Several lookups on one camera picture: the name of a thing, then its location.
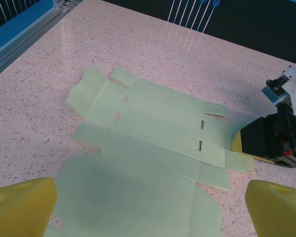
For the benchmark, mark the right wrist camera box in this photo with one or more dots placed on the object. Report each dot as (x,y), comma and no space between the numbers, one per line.
(292,79)

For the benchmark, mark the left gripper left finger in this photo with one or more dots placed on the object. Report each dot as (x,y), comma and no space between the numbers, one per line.
(22,209)

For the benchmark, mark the green paper box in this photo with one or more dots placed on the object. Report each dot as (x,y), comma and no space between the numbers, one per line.
(150,148)

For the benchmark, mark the blue and aluminium side rail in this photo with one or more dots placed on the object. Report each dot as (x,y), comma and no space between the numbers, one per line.
(19,34)

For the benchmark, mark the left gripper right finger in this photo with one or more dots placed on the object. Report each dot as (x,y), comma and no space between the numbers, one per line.
(278,212)

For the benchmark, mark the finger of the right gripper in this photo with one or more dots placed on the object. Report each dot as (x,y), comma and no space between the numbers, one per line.
(259,138)

